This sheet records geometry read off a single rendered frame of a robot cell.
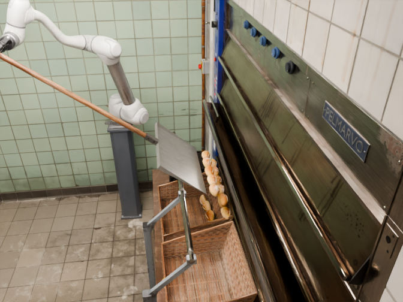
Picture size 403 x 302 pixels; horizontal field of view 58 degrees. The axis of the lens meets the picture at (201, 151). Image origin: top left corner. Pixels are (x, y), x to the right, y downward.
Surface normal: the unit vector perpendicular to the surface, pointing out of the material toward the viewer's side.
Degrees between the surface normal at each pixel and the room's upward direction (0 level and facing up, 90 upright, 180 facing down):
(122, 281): 0
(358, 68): 90
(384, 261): 90
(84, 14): 90
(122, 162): 90
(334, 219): 70
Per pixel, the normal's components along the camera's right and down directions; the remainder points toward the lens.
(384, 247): -0.99, 0.07
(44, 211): 0.00, -0.85
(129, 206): 0.11, 0.52
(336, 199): -0.93, -0.22
